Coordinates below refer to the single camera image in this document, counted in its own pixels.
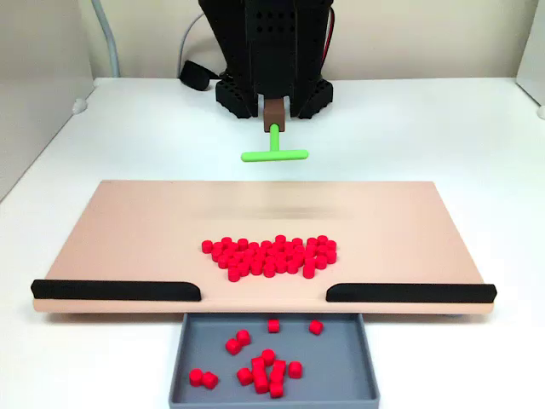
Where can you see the green T-shaped pusher tool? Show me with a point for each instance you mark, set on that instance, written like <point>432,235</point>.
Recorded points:
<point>273,140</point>

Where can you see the white side panel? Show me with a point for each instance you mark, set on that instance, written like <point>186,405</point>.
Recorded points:
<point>534,42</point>
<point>38,106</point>

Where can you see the black foam rail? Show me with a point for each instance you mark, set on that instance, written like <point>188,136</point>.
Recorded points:
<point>409,293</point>
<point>106,290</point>

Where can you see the red cylindrical granule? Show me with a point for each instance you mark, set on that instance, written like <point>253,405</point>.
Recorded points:
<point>233,273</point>
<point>243,337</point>
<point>218,248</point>
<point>233,346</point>
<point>316,327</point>
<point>309,270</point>
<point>297,243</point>
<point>207,246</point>
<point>281,266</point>
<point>244,376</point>
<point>276,389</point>
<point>312,243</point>
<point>196,377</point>
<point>226,242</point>
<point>269,270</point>
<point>279,366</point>
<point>261,386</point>
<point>276,376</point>
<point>223,262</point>
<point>298,255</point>
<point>309,258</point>
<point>331,255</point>
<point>243,268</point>
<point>210,380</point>
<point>266,245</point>
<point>268,356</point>
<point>295,369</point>
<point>279,240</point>
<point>242,243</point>
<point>217,256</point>
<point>293,266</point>
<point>320,261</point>
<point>322,240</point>
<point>331,245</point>
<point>273,326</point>
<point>257,364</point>
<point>256,267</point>
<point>254,247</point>
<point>322,250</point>

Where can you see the beige flat board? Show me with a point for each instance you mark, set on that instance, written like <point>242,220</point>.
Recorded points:
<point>127,230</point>

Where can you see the small white foot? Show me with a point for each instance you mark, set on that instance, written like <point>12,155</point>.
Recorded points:
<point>541,112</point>
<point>79,105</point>

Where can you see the grey tray container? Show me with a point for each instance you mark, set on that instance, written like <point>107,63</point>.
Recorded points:
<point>340,362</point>

